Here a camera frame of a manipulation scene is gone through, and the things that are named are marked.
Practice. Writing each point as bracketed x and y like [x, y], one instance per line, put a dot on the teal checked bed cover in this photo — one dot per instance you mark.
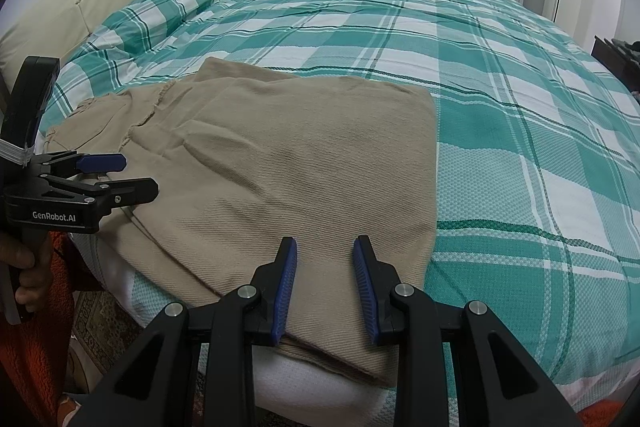
[500, 117]

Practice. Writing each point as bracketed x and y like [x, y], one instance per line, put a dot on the dark patterned rug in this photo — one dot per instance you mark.
[107, 327]

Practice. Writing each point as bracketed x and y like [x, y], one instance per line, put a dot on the white mattress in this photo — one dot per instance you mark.
[310, 394]

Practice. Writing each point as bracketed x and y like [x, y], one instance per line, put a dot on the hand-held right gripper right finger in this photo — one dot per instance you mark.
[367, 292]

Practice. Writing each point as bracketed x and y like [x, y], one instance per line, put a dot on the dark wooden nightstand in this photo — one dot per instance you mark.
[617, 57]

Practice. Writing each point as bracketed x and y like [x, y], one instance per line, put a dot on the person's orange fleece clothing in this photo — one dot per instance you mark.
[35, 357]

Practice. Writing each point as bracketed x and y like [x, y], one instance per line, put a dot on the person's left hand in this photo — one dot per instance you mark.
[32, 277]

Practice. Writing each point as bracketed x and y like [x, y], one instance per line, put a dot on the khaki pants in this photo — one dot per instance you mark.
[300, 167]

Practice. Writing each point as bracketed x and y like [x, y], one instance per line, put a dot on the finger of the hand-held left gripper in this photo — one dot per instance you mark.
[102, 163]
[135, 189]

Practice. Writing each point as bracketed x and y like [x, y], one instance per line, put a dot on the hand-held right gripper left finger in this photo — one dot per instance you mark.
[284, 292]

